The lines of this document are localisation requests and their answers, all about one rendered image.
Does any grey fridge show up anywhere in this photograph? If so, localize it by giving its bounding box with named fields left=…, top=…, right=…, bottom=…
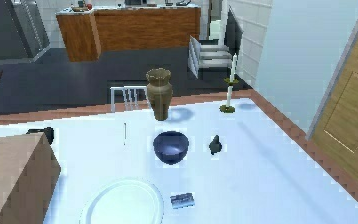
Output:
left=0, top=0, right=51, bottom=63

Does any wooden kitchen counter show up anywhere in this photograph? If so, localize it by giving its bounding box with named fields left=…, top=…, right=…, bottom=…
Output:
left=55, top=3, right=202, bottom=63

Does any small dark pepper shaker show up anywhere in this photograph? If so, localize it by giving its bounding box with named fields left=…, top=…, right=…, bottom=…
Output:
left=208, top=134, right=223, bottom=156

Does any short white candle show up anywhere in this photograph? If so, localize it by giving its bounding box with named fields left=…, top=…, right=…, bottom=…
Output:
left=219, top=85, right=236, bottom=114

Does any tan cardboard box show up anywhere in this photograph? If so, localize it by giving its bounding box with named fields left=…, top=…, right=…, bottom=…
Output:
left=0, top=131, right=62, bottom=224

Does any brown ceramic vase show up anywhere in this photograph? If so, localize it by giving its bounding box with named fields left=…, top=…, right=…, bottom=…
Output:
left=145, top=67, right=174, bottom=122

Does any white table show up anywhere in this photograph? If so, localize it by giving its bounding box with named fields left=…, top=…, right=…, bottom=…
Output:
left=0, top=88, right=358, bottom=224

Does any dark blue bowl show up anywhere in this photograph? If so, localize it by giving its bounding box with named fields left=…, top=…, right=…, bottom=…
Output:
left=152, top=130, right=190, bottom=166

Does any small black object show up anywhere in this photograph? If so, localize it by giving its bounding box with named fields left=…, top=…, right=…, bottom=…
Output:
left=26, top=126, right=55, bottom=145

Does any white plate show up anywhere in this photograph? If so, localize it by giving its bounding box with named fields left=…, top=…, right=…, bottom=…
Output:
left=81, top=178, right=165, bottom=224

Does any tall white candle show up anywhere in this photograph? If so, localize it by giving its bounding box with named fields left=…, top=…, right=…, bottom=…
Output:
left=224, top=53, right=240, bottom=85

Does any small grey card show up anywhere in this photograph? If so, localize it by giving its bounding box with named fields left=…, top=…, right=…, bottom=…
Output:
left=169, top=192, right=196, bottom=210

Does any wooden room door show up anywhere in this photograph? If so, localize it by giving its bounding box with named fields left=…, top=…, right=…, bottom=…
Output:
left=305, top=1, right=358, bottom=201

